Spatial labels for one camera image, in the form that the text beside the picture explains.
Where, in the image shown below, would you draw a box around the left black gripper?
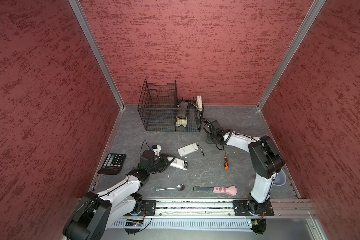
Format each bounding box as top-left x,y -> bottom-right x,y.
147,153 -> 176,174

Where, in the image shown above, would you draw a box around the white air conditioner remote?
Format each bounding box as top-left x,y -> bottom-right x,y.
170,158 -> 188,171

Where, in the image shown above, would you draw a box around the grey white remote control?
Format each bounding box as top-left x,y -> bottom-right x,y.
178,143 -> 199,157

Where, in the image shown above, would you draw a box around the orange black screwdriver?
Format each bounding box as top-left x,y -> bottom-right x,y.
224,149 -> 229,170

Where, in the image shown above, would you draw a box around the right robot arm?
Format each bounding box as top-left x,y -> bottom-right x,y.
202,118 -> 285,216

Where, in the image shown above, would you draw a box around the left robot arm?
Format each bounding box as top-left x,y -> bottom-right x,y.
63,150 -> 175,240

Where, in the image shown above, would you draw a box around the metal spoon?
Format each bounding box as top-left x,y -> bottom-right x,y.
155,184 -> 185,192

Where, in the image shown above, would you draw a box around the yellow black brush in basket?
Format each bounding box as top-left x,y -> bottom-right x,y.
176,102 -> 189,127

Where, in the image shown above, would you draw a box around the wooden sticks in basket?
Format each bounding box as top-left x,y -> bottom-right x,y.
196,95 -> 203,111

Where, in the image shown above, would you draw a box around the black calculator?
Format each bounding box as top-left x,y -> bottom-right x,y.
98,153 -> 127,175

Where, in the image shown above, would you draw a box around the pink cat paw spatula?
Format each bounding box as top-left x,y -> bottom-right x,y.
193,186 -> 238,196

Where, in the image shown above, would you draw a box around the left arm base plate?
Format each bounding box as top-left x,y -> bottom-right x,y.
113,200 -> 157,217

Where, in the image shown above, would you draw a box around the black wire basket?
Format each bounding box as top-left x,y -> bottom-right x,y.
138,81 -> 204,132

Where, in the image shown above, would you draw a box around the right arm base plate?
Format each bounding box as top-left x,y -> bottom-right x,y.
232,200 -> 275,217

